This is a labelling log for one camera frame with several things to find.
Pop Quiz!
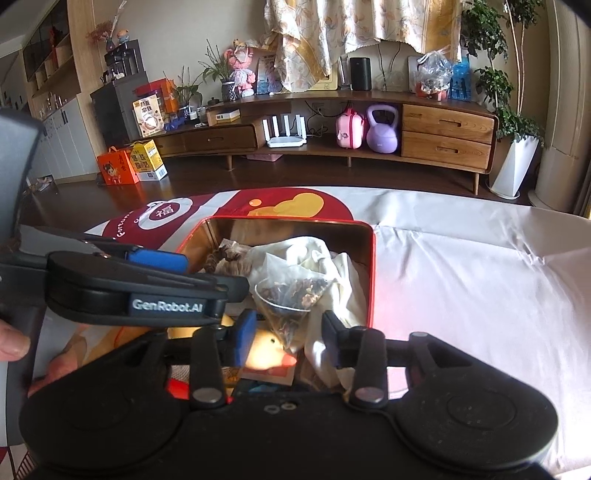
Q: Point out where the wooden wall shelf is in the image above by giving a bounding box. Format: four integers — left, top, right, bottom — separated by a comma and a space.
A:
21, 0, 93, 112

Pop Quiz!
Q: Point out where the clear triangular tea sachet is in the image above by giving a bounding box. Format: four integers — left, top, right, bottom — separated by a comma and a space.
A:
254, 276, 334, 349

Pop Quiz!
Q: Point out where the orange gift box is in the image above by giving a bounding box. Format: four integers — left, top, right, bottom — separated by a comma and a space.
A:
96, 147, 140, 186

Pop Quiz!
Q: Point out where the yellow white snack box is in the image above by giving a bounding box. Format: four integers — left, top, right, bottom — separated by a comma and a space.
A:
132, 98, 164, 138

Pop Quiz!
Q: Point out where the person's left hand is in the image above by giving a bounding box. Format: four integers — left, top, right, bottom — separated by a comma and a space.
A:
0, 320, 79, 398

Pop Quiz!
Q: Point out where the black cylinder speaker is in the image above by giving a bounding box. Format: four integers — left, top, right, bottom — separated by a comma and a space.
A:
349, 56, 372, 92

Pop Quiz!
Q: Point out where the orange red box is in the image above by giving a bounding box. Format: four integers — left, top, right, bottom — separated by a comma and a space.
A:
135, 78, 178, 114

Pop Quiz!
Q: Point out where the pink small suitcase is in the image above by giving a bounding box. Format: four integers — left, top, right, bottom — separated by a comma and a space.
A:
335, 108, 368, 149

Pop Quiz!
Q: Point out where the cream cloth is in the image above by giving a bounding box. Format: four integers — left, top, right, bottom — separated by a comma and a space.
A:
252, 236, 370, 388

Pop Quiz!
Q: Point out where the blue package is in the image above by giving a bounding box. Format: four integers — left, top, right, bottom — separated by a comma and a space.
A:
450, 62, 472, 102

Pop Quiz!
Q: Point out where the black coffee machine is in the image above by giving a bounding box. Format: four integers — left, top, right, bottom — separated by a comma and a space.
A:
102, 39, 141, 84

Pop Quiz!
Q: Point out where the potted orchid dark pot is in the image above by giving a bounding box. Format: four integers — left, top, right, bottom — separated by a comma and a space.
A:
198, 39, 241, 102

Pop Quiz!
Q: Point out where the floral yellow cloth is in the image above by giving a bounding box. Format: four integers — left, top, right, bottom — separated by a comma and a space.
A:
264, 0, 462, 93

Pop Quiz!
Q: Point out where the pink plush doll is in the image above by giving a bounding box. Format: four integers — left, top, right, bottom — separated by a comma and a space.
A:
225, 39, 257, 97

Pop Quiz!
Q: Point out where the black cabinet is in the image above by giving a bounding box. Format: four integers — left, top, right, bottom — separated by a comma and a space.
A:
90, 76, 149, 148

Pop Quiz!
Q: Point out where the small green potted plant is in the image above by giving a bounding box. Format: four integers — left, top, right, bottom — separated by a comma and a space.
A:
164, 67, 204, 123

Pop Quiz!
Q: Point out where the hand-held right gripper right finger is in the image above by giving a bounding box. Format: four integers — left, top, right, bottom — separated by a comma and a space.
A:
322, 310, 444, 409

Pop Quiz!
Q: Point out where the flat yellow white box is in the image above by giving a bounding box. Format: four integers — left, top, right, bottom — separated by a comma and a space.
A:
206, 108, 242, 126

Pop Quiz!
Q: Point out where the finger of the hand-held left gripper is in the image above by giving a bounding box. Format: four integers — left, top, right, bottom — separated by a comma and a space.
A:
137, 268, 251, 305
84, 239, 188, 275

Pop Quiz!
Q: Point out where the dried flower vase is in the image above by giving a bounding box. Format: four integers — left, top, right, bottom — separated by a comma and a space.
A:
90, 2, 130, 52

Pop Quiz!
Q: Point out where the orange packet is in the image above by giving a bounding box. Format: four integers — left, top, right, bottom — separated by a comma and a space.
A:
240, 323, 301, 386

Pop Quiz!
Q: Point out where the clear plastic bag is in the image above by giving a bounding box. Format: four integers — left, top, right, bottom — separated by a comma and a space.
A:
414, 51, 454, 100

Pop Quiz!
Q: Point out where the potted tree white planter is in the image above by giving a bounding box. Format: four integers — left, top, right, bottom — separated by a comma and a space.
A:
462, 0, 546, 200

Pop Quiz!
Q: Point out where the white tower air conditioner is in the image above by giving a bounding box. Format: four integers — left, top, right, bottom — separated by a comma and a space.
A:
529, 0, 591, 215

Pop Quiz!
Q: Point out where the wooden tv console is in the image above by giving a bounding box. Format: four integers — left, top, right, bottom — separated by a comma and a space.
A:
154, 90, 499, 195

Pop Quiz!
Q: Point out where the white cabinet row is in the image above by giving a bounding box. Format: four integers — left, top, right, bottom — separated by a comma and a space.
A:
28, 99, 100, 181

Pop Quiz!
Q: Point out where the yellow carton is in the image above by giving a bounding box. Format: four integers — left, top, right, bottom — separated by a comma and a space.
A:
129, 140, 169, 182

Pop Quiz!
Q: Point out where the red tin box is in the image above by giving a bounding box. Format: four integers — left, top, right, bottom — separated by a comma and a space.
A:
168, 215, 377, 333

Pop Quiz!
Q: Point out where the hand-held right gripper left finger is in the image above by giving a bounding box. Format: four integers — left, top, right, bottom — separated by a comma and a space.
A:
157, 309, 258, 409

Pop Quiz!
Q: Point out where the dark wooden console drawer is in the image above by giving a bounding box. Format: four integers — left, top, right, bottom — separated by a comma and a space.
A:
185, 126, 257, 153

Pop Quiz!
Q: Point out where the white router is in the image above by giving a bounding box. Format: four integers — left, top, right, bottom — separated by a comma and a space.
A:
263, 114, 308, 148

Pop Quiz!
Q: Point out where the purple kettlebell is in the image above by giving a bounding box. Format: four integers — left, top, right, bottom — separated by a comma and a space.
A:
366, 104, 399, 154

